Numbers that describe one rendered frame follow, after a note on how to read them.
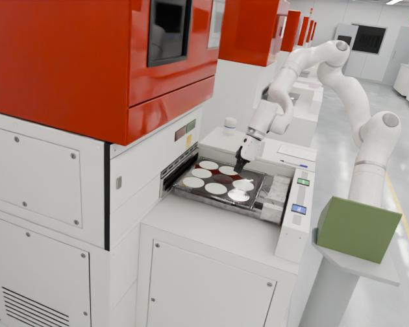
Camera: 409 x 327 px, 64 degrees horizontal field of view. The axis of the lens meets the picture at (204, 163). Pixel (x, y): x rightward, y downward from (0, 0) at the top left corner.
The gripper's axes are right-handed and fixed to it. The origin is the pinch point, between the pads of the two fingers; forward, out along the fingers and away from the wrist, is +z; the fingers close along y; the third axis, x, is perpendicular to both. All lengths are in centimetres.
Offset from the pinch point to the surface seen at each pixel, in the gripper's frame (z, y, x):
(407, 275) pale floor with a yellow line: 28, 181, -58
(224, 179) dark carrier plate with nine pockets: 8.4, 5.8, 8.3
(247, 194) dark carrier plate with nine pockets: 8.9, 4.7, -7.5
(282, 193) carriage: 2.8, 22.7, -13.2
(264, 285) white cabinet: 33, -6, -38
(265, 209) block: 9.8, 3.2, -19.3
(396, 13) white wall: -654, 1093, 430
